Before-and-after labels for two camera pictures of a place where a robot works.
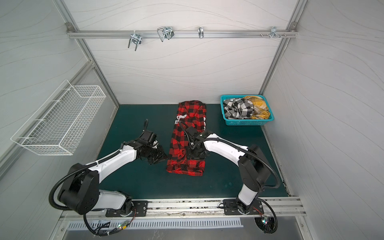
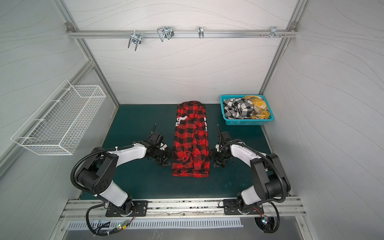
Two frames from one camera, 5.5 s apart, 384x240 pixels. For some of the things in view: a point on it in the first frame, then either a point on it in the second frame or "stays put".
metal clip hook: [200, 31] stays put
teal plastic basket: [230, 121] stays put
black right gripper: [194, 149] → [217, 154]
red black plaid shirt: [193, 113] stays put
